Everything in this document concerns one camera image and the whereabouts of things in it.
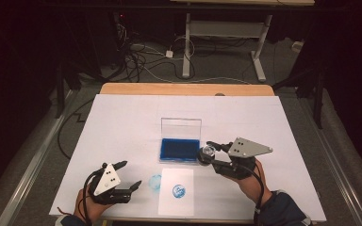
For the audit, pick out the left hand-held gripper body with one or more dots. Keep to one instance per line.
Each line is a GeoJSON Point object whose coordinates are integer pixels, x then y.
{"type": "Point", "coordinates": [106, 182]}

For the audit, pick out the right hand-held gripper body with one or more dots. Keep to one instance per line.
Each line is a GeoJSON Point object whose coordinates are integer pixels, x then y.
{"type": "Point", "coordinates": [248, 149]}

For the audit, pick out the black round stamp cap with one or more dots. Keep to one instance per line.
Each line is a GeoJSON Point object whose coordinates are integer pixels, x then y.
{"type": "Point", "coordinates": [202, 159]}

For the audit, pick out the black stamp with clear knob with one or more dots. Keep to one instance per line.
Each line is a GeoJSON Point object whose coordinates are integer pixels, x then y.
{"type": "Point", "coordinates": [208, 151]}

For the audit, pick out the blue ink pad box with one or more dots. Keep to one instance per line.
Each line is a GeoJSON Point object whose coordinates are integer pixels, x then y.
{"type": "Point", "coordinates": [179, 150]}

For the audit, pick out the person's left hand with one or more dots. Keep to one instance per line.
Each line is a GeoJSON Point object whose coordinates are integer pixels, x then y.
{"type": "Point", "coordinates": [89, 211]}

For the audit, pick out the person's right hand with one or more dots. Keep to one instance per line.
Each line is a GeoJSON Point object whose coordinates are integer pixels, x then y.
{"type": "Point", "coordinates": [254, 188]}

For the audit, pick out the large white table cover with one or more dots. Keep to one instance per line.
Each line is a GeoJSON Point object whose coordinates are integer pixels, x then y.
{"type": "Point", "coordinates": [122, 125]}

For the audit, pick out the white paper sheet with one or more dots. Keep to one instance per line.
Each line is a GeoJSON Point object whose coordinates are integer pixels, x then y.
{"type": "Point", "coordinates": [176, 207]}

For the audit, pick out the black metal stand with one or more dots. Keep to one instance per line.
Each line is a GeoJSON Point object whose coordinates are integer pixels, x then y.
{"type": "Point", "coordinates": [59, 100]}
{"type": "Point", "coordinates": [319, 106]}

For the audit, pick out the white power adapter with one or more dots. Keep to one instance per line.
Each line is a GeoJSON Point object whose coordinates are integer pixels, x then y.
{"type": "Point", "coordinates": [169, 53]}

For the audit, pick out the white power strip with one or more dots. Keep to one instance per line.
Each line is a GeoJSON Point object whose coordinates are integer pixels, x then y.
{"type": "Point", "coordinates": [297, 46]}

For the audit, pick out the aluminium rail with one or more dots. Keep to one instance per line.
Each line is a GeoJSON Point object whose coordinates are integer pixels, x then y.
{"type": "Point", "coordinates": [28, 175]}
{"type": "Point", "coordinates": [342, 185]}

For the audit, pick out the white desk frame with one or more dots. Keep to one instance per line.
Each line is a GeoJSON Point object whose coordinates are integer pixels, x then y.
{"type": "Point", "coordinates": [223, 29]}

